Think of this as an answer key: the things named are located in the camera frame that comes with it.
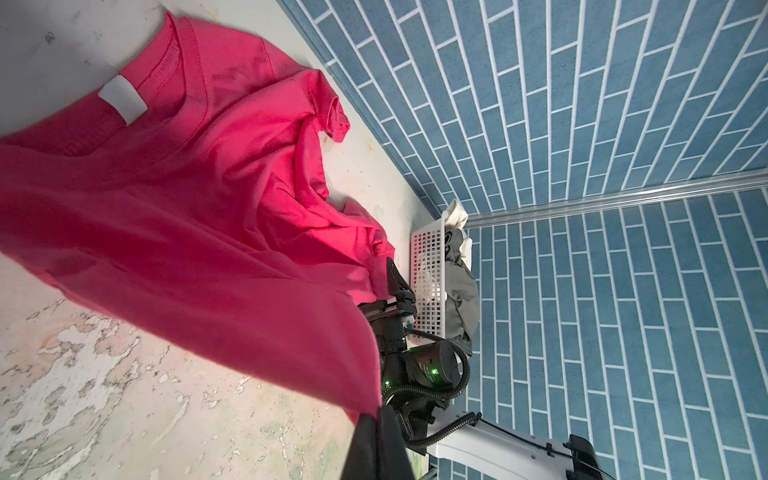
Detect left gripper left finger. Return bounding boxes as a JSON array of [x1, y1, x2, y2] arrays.
[[340, 414, 380, 480]]

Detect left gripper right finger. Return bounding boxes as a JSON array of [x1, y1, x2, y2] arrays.
[[377, 405, 415, 480]]

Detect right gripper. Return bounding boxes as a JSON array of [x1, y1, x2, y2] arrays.
[[358, 258, 417, 354]]

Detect white plastic laundry basket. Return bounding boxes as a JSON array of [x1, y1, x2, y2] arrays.
[[410, 217, 449, 340]]

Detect pink t shirt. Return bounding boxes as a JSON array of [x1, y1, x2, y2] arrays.
[[1, 15, 394, 415]]

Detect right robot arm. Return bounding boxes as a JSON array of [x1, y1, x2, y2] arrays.
[[360, 259, 610, 479]]

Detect grey t shirt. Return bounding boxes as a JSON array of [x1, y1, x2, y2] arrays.
[[444, 228, 481, 357]]

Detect white t shirt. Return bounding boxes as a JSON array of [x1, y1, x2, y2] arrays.
[[443, 198, 473, 269]]

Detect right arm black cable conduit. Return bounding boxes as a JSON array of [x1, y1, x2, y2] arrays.
[[381, 327, 482, 450]]

